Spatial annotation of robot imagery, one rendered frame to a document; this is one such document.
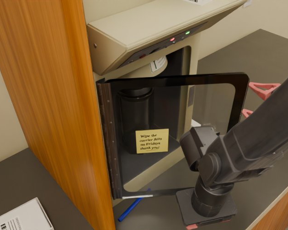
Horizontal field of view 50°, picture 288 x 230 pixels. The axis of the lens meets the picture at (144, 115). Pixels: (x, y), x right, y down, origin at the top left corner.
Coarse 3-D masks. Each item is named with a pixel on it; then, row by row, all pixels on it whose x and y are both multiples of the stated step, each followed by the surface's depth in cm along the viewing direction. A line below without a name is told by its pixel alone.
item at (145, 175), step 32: (128, 96) 64; (160, 96) 65; (192, 96) 66; (224, 96) 66; (128, 128) 70; (160, 128) 71; (224, 128) 72; (128, 160) 77; (160, 160) 78; (128, 192) 86; (160, 192) 87
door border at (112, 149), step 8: (104, 88) 62; (104, 96) 64; (104, 104) 65; (112, 112) 67; (104, 120) 68; (112, 120) 68; (112, 128) 70; (112, 136) 71; (112, 144) 73; (112, 152) 75; (112, 160) 77; (112, 168) 79; (112, 176) 80; (120, 184) 83; (112, 192) 85; (120, 192) 85
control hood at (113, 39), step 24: (168, 0) 62; (216, 0) 61; (240, 0) 62; (96, 24) 54; (120, 24) 53; (144, 24) 53; (168, 24) 53; (192, 24) 56; (96, 48) 55; (120, 48) 49; (96, 72) 59
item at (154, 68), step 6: (156, 60) 75; (162, 60) 77; (144, 66) 74; (150, 66) 75; (156, 66) 76; (162, 66) 77; (132, 72) 74; (138, 72) 74; (144, 72) 74; (150, 72) 75; (156, 72) 76
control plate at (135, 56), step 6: (192, 30) 62; (174, 36) 57; (180, 36) 61; (186, 36) 66; (162, 42) 57; (168, 42) 61; (144, 48) 53; (150, 48) 57; (162, 48) 65; (138, 54) 56; (126, 60) 56; (120, 66) 59
